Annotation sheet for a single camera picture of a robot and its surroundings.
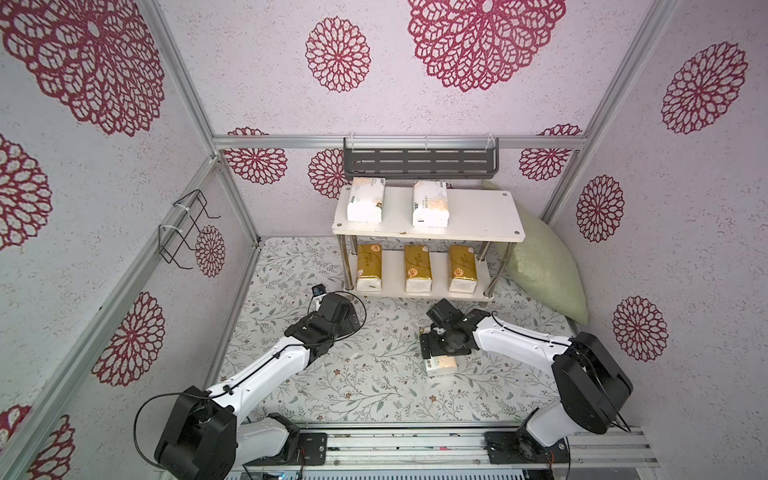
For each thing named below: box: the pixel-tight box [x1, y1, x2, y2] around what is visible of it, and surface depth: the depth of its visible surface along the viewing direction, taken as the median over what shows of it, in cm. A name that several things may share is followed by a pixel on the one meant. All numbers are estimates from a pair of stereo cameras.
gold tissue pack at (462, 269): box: [448, 245, 478, 294], surface depth 97 cm
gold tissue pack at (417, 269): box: [404, 245, 433, 293], surface depth 96 cm
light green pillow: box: [483, 180, 589, 326], surface depth 85 cm
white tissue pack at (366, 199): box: [347, 177, 386, 222], surface depth 78 cm
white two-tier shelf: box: [332, 186, 526, 301], surface depth 94 cm
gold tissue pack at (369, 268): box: [356, 244, 383, 292], surface depth 97 cm
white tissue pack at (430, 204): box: [412, 181, 449, 228], surface depth 76 cm
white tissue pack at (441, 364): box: [425, 355, 458, 374], surface depth 84 cm
